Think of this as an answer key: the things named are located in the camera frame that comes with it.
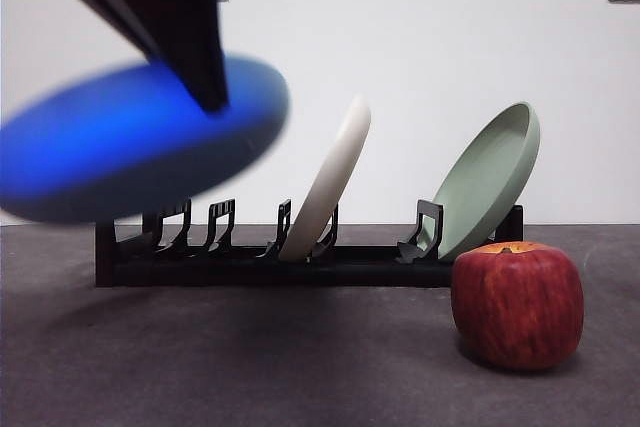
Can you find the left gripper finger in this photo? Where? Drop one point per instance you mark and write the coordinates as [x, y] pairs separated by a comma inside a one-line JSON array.
[[190, 22], [107, 2]]

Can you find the blue plate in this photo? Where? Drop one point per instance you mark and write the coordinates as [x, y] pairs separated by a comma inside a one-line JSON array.
[[100, 162]]

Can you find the red apple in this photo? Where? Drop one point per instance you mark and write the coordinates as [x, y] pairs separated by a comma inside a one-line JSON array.
[[517, 307]]

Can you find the white plate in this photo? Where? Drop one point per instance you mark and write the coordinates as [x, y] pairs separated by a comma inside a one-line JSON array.
[[330, 187]]

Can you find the green plate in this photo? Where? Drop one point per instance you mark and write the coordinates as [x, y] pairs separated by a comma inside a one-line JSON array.
[[490, 177]]

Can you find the black plate rack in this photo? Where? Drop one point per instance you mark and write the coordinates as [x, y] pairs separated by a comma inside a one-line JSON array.
[[350, 272]]

